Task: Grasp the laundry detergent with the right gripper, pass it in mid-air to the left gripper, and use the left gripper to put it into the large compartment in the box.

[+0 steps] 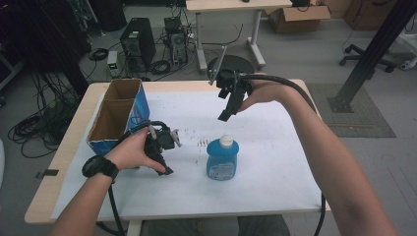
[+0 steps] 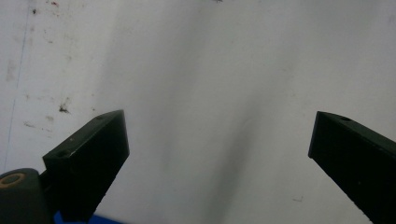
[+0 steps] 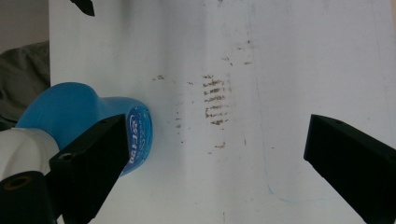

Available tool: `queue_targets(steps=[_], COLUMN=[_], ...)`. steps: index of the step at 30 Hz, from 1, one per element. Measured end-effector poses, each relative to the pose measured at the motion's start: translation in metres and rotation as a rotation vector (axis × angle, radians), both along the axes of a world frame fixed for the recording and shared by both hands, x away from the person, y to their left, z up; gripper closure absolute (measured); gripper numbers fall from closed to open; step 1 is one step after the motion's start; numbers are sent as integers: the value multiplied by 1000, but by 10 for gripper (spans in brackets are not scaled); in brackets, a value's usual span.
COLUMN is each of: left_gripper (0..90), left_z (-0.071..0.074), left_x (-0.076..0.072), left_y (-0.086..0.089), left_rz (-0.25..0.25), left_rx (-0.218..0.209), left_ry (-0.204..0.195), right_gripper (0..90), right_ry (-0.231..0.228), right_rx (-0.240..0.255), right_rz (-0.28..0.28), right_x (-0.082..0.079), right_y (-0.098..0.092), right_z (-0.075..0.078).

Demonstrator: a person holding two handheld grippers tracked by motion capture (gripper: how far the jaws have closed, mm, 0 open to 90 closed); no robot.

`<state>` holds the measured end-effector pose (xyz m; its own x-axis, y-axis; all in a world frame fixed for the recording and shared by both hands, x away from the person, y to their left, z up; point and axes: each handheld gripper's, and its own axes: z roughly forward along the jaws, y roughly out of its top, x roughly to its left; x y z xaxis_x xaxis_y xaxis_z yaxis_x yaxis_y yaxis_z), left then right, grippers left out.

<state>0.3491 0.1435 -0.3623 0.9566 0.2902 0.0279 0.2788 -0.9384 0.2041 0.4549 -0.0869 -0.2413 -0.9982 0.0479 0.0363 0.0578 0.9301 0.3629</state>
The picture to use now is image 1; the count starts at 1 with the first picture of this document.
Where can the black tape strip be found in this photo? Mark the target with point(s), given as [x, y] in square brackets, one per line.
[48, 172]

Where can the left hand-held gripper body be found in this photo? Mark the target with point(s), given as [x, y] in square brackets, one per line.
[161, 140]

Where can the black curtain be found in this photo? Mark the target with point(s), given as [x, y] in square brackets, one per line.
[42, 36]

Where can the black office chair base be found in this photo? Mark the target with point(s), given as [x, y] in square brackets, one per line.
[367, 59]

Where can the white table mat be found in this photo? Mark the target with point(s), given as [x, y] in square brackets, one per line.
[229, 190]

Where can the person's left hand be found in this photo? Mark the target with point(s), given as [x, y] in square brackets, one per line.
[131, 153]

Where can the black metal stand post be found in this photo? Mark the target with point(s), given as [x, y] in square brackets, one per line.
[373, 55]

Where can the round black base plate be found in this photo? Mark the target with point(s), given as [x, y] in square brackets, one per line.
[234, 63]

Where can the open grey computer case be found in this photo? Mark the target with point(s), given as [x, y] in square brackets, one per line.
[177, 46]

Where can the black computer tower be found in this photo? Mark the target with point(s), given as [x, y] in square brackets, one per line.
[139, 42]

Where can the small white power unit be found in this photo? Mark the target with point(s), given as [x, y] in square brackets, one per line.
[112, 64]

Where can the black wristwatch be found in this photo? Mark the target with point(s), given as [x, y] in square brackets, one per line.
[98, 166]

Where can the blue cardboard box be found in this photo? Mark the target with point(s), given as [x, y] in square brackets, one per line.
[113, 118]

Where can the person's right hand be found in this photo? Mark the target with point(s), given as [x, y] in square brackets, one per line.
[262, 91]

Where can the white-legged wooden desk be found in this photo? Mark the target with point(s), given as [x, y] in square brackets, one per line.
[229, 5]

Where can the blue bottle with white cap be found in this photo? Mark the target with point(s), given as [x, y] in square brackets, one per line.
[222, 160]

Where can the open brown cardboard box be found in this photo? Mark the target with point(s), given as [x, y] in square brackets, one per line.
[296, 18]

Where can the brown wooden cabinet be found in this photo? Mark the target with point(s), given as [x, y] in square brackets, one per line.
[370, 14]

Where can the dark grey floor mat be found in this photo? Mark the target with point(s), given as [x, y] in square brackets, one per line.
[357, 121]

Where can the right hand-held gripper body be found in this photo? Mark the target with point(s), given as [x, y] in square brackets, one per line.
[231, 82]

